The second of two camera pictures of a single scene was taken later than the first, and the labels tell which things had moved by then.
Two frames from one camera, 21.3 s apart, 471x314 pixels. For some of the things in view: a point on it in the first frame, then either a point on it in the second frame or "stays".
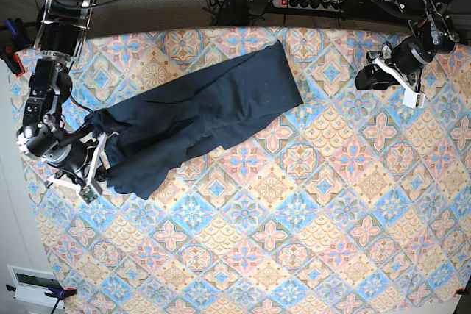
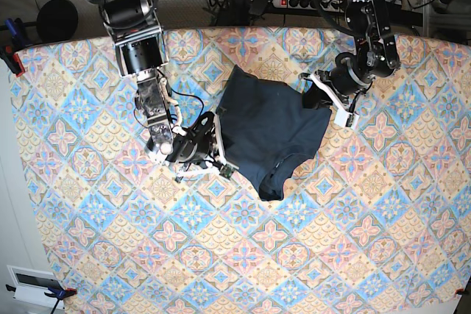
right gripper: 405,58 -> 343,84
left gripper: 80,159 -> 200,149
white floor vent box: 31,285 stays
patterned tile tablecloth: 249,170 stays
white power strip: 308,3 stays
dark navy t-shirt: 145,141 -> 265,122
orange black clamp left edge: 8,54 stays
